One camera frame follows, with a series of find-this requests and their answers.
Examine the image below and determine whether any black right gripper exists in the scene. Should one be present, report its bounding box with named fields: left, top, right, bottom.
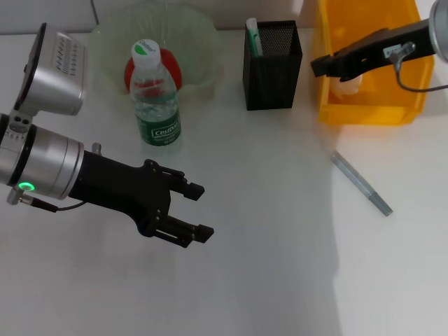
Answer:
left=310, top=20, right=438, bottom=83

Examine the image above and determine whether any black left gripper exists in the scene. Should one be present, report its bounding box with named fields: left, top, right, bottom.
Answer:
left=68, top=150, right=215, bottom=249

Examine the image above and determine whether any white paper ball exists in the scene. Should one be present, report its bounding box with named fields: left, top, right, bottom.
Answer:
left=330, top=76, right=364, bottom=99

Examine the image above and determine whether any green utility knife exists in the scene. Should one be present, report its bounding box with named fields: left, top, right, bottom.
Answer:
left=246, top=17, right=264, bottom=58

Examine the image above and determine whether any clear green-label water bottle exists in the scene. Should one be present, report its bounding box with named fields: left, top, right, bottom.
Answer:
left=129, top=38, right=183, bottom=148

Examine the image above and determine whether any grey marker pen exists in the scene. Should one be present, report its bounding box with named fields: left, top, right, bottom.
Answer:
left=331, top=150, right=394, bottom=217

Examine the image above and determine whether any red-orange fruit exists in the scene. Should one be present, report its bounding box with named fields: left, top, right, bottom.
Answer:
left=124, top=48, right=185, bottom=94

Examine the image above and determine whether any black mesh pen holder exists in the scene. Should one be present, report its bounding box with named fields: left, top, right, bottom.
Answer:
left=243, top=20, right=304, bottom=111

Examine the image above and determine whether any pale green glass fruit bowl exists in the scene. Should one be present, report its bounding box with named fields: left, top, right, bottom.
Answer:
left=90, top=3, right=225, bottom=103

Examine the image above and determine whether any yellow plastic bin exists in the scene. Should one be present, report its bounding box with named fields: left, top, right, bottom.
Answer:
left=312, top=0, right=436, bottom=126

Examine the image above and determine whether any right arm gripper cable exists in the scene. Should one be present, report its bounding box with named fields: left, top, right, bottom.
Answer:
left=388, top=41, right=448, bottom=94

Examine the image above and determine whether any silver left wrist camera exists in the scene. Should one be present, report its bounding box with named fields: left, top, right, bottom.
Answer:
left=13, top=22, right=88, bottom=117

